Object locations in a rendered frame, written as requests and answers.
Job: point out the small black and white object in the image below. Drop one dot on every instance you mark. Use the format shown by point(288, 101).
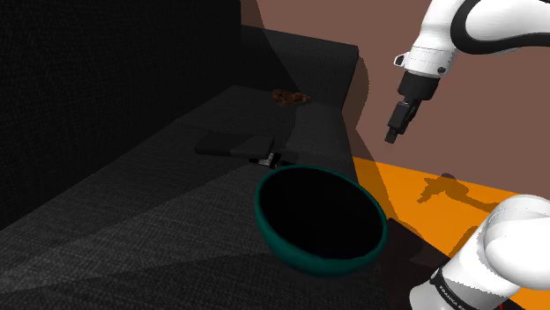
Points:
point(267, 160)

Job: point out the black flat book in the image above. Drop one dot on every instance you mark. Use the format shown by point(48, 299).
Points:
point(232, 145)

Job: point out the teal bowl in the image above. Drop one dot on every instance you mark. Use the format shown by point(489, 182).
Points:
point(275, 234)

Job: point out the dark grey sofa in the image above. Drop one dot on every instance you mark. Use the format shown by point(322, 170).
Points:
point(141, 214)

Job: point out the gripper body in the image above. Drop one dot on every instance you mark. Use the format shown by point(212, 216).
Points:
point(419, 86)

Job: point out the brown crumpled object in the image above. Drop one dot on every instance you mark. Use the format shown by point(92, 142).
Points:
point(288, 97)

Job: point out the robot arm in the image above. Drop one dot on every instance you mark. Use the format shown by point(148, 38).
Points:
point(434, 47)

